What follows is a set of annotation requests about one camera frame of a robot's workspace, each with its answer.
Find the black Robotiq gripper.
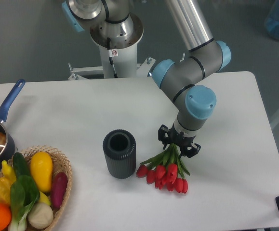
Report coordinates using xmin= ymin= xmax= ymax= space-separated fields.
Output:
xmin=158 ymin=125 xmax=201 ymax=158

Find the red tulip bouquet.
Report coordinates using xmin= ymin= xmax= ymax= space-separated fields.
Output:
xmin=136 ymin=144 xmax=190 ymax=193

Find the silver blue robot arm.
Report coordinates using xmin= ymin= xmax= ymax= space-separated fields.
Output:
xmin=62 ymin=0 xmax=231 ymax=158

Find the dark grey ribbed vase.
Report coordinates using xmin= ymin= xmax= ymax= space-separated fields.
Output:
xmin=103 ymin=129 xmax=136 ymax=179

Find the woven wicker basket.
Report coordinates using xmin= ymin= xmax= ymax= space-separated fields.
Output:
xmin=0 ymin=146 xmax=72 ymax=231

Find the purple sweet potato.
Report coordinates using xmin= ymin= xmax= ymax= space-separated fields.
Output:
xmin=50 ymin=172 xmax=68 ymax=208

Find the yellow squash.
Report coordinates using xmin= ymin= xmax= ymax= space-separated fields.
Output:
xmin=30 ymin=152 xmax=53 ymax=193

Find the yellow banana tip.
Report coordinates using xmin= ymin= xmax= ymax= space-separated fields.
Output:
xmin=38 ymin=192 xmax=51 ymax=206

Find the dark green cucumber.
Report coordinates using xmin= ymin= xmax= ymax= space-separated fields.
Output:
xmin=13 ymin=152 xmax=31 ymax=178

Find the green bok choy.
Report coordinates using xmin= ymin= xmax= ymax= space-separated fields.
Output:
xmin=8 ymin=175 xmax=40 ymax=231

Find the small yellow gourd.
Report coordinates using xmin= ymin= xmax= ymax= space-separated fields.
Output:
xmin=1 ymin=160 xmax=16 ymax=183

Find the yellow bell pepper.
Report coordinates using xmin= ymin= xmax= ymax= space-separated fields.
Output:
xmin=0 ymin=177 xmax=13 ymax=205

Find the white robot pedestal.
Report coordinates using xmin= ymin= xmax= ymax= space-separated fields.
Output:
xmin=68 ymin=13 xmax=156 ymax=80

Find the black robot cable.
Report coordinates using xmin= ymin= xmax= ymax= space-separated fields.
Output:
xmin=106 ymin=38 xmax=119 ymax=78

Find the blue handled saucepan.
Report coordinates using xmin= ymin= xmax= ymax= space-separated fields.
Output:
xmin=0 ymin=79 xmax=26 ymax=169

